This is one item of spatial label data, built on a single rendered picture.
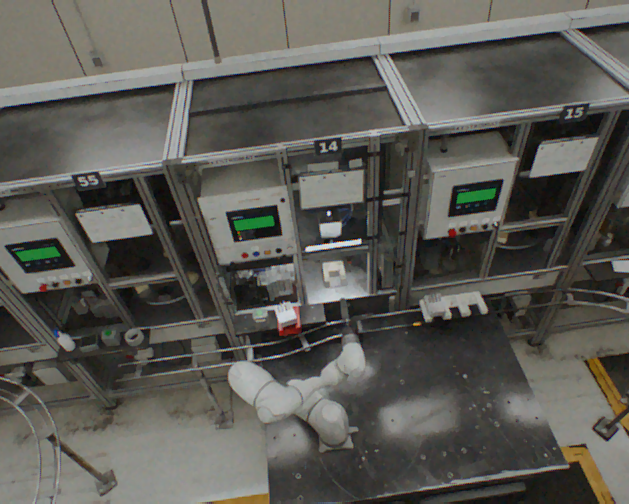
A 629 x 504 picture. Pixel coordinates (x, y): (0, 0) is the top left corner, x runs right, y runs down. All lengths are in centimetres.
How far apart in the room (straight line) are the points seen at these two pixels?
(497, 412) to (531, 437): 20
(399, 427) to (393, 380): 28
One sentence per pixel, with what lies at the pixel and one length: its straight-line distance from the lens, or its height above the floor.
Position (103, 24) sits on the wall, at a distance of 583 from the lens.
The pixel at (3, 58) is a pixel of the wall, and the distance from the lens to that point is 633.
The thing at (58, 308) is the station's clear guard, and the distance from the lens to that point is 301.
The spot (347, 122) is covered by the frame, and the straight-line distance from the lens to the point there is 225.
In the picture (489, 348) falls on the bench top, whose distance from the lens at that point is 303.
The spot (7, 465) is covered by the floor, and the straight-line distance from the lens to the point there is 414.
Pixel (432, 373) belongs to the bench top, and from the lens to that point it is 287.
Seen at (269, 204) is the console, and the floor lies 174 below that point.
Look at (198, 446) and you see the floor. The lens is 356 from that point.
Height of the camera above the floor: 317
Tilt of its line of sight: 46 degrees down
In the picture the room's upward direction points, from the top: 7 degrees counter-clockwise
